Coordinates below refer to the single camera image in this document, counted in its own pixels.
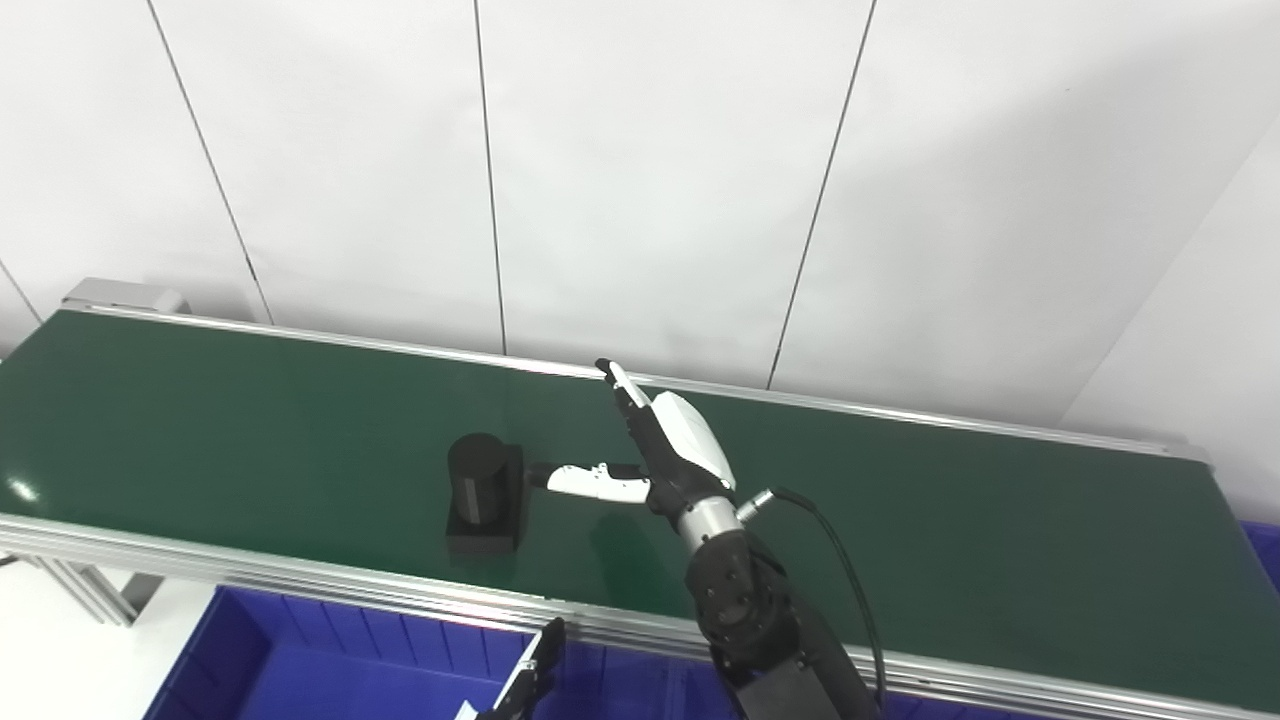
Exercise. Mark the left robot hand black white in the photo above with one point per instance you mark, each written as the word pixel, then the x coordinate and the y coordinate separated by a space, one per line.
pixel 535 680

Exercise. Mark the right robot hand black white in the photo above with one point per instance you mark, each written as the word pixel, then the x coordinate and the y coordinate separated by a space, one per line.
pixel 685 450

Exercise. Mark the blue bin with white parts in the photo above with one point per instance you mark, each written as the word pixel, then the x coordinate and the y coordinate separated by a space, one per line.
pixel 330 660

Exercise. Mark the grey conveyor end housing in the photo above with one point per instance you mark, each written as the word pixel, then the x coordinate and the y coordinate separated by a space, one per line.
pixel 125 297

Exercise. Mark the black cylinder block part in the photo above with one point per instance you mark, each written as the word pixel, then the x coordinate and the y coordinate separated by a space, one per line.
pixel 485 490

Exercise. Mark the aluminium conveyor leg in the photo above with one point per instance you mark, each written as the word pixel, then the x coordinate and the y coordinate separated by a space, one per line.
pixel 100 590

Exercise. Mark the empty blue bin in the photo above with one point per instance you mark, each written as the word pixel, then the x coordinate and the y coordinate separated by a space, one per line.
pixel 1265 555

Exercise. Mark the green conveyor belt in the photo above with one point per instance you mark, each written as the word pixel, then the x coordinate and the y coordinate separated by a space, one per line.
pixel 900 530
pixel 300 580

